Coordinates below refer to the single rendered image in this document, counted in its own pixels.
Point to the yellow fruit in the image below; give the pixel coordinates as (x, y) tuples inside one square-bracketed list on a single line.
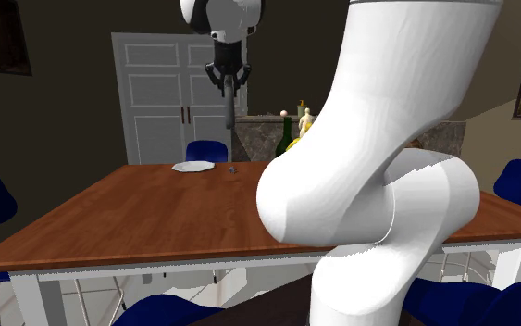
[(293, 144)]

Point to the white plate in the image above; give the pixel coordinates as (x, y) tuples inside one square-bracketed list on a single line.
[(193, 166)]

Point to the olive soap dispenser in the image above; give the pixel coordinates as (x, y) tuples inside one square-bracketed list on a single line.
[(302, 110)]

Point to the grey stone counter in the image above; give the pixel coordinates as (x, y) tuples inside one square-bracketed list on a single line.
[(258, 137)]

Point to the cream figure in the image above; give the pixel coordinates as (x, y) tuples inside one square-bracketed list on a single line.
[(305, 121)]

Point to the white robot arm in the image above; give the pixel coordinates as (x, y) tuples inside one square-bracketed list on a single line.
[(377, 135)]

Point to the wooden table with white frame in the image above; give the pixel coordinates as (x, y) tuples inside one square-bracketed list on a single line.
[(161, 212)]

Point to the white double door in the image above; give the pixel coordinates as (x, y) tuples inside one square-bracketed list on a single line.
[(156, 95)]

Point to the small blue-grey object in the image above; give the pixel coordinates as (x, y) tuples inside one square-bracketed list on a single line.
[(232, 170)]

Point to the dark robot stand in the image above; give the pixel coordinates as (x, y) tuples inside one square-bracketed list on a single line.
[(269, 307)]

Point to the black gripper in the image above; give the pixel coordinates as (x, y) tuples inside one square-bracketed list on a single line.
[(228, 56)]

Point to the dark green bottle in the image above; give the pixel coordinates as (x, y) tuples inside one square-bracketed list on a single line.
[(284, 142)]

